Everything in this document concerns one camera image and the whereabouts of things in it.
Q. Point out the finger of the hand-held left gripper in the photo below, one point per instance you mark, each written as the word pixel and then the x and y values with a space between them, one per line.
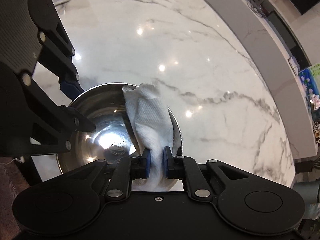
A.
pixel 70 87
pixel 85 126

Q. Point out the marble television ledge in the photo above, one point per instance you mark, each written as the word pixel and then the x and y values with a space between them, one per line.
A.
pixel 250 30

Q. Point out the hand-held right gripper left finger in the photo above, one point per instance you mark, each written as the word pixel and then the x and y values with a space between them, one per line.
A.
pixel 148 165

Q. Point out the potted long-leaf plant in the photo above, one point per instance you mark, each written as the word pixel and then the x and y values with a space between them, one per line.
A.
pixel 303 167

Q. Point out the grey set-top box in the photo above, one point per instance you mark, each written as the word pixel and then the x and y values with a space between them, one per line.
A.
pixel 293 62

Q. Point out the grey trash bin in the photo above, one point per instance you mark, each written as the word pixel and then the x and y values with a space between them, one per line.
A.
pixel 307 192

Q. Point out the lotus pond painting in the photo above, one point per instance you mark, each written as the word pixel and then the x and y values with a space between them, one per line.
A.
pixel 310 80

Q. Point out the red fabric chair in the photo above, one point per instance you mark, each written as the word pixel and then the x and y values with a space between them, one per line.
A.
pixel 12 192

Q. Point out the black and white figurines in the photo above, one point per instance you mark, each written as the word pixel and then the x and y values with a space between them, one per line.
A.
pixel 317 132

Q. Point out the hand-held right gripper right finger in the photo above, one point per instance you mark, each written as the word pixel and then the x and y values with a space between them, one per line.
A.
pixel 167 165

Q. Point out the blue steel bowl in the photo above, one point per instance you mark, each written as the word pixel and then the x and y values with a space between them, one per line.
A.
pixel 105 120

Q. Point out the white paper towel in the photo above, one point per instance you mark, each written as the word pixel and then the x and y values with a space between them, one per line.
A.
pixel 150 120

